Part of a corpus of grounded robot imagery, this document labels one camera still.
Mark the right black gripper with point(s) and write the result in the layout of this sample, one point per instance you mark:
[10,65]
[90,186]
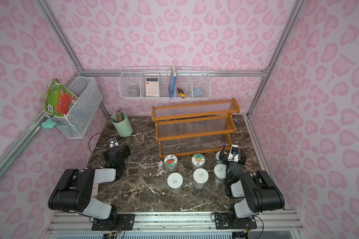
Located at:
[226,156]

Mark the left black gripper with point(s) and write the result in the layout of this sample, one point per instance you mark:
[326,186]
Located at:
[121,150]

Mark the sunflower lid seed jar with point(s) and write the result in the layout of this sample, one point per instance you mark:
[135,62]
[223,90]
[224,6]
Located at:
[198,161]

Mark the tomato lid seed jar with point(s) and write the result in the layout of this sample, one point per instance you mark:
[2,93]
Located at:
[171,163]

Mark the green label white-lid jar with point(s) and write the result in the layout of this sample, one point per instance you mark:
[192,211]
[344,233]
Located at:
[175,182]

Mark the green leaf lid seed jar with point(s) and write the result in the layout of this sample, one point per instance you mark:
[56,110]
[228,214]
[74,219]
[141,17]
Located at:
[220,155]

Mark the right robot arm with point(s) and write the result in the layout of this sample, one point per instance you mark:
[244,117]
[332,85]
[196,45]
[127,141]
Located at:
[257,191]

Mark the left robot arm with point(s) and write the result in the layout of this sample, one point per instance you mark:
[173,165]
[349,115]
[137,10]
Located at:
[73,192]

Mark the orange wooden three-tier shelf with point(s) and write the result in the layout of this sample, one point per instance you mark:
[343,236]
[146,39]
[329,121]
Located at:
[186,129]

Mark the mint green pencil cup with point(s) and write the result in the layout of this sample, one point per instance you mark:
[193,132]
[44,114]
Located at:
[124,128]

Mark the pink calculator on table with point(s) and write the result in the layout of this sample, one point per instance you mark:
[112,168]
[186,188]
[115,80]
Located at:
[95,189]

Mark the coloured pencils bundle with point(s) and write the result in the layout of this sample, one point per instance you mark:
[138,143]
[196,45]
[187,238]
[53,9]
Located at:
[119,115]

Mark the white mesh side basket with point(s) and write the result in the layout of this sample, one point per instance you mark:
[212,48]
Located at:
[76,122]

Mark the clear glass bowl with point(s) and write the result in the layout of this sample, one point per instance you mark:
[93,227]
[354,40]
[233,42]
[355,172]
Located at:
[134,91]

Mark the light blue cup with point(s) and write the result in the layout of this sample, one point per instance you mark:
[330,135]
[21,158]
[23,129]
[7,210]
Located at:
[197,92]

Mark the mint green star toy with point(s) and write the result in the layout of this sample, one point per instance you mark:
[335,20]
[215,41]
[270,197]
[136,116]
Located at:
[49,123]

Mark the yellow black tool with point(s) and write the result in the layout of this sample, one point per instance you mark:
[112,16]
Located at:
[181,93]

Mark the green red snack bag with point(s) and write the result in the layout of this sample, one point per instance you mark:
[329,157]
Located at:
[59,99]

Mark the white pink calculator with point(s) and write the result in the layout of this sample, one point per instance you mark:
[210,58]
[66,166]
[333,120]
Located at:
[152,88]

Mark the blue book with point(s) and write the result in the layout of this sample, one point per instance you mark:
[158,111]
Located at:
[172,83]

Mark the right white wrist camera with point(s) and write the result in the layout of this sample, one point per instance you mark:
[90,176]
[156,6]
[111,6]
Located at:
[234,153]

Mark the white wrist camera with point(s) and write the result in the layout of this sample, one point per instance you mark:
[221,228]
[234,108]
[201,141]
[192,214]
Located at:
[234,153]
[113,142]

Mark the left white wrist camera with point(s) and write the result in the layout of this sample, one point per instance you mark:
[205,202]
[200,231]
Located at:
[113,142]

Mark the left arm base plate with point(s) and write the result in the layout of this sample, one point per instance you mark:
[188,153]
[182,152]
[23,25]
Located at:
[122,221]

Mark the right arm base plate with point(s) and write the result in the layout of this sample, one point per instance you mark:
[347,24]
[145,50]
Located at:
[223,221]

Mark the white wire wall basket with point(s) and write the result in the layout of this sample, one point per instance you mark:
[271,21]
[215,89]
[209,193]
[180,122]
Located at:
[165,82]

